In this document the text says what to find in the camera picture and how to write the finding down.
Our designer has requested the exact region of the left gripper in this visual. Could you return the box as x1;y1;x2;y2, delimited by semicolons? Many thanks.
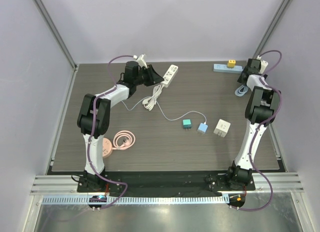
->
133;65;164;87

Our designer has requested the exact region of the yellow plug adapter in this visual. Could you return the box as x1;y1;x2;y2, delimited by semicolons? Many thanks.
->
227;59;236;68

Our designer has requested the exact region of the white power strip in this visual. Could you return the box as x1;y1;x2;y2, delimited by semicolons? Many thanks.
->
141;64;180;111

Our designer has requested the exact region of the blue power strip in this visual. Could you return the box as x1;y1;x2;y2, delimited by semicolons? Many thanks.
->
213;63;251;97

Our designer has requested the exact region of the teal plug adapter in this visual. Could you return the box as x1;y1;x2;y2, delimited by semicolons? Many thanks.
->
182;119;192;130

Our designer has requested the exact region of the white cube adapter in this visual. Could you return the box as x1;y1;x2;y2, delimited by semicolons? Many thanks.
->
213;119;231;138

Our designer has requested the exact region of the pink round socket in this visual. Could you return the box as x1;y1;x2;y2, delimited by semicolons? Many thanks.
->
102;130;136;158

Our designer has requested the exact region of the blue USB charger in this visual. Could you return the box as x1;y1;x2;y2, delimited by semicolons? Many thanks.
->
197;122;208;134

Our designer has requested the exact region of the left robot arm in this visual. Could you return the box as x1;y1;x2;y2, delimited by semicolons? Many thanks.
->
77;61;165;192

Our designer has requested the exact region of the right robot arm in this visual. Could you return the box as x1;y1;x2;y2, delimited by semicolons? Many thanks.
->
225;57;282;190

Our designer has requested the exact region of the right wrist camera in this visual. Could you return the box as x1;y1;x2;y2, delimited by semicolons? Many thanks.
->
256;55;269;74

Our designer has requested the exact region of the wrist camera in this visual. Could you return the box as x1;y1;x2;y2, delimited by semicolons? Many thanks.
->
256;55;269;74
133;54;148;68

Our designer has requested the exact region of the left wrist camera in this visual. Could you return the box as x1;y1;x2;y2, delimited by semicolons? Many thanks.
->
133;54;148;68

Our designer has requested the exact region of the white charger cable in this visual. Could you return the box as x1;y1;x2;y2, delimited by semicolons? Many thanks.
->
121;101;207;124

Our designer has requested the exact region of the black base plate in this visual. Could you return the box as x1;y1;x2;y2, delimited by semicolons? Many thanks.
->
77;169;256;193

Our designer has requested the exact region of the aluminium front rail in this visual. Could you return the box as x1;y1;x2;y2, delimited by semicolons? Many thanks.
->
30;172;304;195

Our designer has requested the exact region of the perforated cable duct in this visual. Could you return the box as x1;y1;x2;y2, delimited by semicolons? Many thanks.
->
42;195;230;206

